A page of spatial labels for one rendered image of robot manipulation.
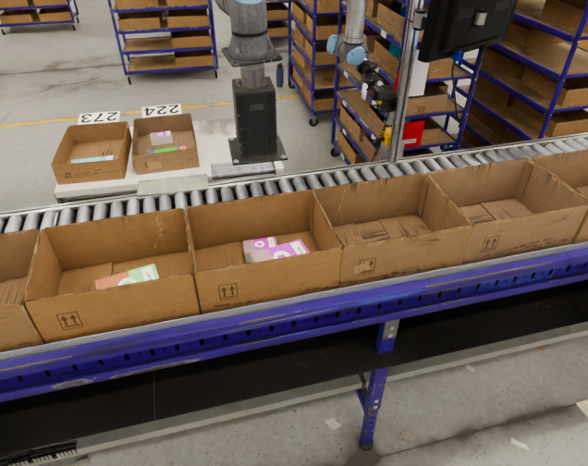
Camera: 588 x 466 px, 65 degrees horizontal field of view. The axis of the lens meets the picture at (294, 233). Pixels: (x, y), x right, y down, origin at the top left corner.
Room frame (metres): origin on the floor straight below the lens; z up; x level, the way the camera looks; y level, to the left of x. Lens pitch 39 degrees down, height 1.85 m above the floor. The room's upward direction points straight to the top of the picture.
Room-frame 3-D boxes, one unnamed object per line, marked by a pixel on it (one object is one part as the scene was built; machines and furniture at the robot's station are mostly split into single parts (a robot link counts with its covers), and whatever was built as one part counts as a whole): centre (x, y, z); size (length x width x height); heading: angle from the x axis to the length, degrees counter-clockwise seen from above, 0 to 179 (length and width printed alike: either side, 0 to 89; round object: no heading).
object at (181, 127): (1.99, 0.62, 0.80); 0.38 x 0.28 x 0.10; 14
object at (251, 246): (1.08, 0.10, 0.91); 0.10 x 0.06 x 0.05; 103
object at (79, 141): (1.90, 0.92, 0.80); 0.38 x 0.28 x 0.10; 10
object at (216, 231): (1.02, 0.10, 0.96); 0.39 x 0.29 x 0.17; 104
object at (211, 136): (2.02, 0.59, 0.74); 1.00 x 0.58 x 0.03; 101
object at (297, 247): (0.99, 0.03, 0.92); 0.16 x 0.11 x 0.07; 115
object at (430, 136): (2.63, -0.66, 0.59); 0.40 x 0.30 x 0.10; 12
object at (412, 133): (1.96, -0.53, 0.85); 0.16 x 0.01 x 0.13; 104
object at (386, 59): (2.64, -0.66, 0.99); 0.40 x 0.30 x 0.10; 11
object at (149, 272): (0.88, 0.45, 0.92); 0.16 x 0.11 x 0.07; 116
